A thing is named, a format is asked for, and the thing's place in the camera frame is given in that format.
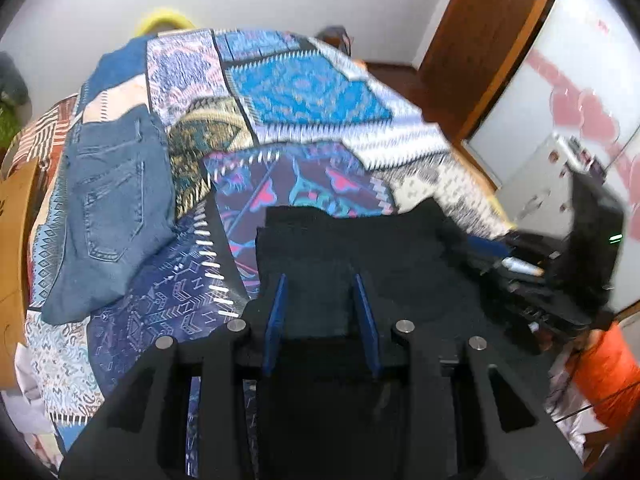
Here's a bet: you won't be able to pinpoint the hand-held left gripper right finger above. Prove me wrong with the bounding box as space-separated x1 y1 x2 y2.
354 274 586 480

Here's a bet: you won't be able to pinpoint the grey bag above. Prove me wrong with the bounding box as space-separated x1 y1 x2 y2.
315 25 357 57

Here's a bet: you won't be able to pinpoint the blue jeans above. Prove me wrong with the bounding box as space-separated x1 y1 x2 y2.
42 105 178 326

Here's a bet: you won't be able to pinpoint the white cabinet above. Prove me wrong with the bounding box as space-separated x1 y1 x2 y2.
500 132 601 241

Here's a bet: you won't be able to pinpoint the patchwork printed blanket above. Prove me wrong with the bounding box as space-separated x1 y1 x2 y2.
15 27 516 461

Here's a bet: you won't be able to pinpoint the white sliding wardrobe door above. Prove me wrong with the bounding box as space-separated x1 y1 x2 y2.
460 0 640 311

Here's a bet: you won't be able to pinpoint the brown wooden door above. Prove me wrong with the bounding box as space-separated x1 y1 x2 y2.
415 0 571 138

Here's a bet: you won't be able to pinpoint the grey plush toy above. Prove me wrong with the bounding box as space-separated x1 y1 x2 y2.
0 52 31 107

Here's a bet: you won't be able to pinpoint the person's orange clothing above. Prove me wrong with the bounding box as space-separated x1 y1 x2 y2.
570 322 640 429

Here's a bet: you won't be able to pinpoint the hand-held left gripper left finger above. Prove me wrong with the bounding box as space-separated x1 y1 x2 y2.
59 274 291 480

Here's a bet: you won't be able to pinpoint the black pants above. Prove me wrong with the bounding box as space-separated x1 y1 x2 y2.
242 199 551 480

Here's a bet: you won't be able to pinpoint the red striped bedsheet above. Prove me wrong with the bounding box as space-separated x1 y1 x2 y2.
10 95 83 176

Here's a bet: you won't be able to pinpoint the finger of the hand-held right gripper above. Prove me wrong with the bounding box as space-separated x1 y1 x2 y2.
465 232 566 263
475 259 556 311

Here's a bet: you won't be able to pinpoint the yellow foam noodle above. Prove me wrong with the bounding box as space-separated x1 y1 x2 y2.
137 7 196 37

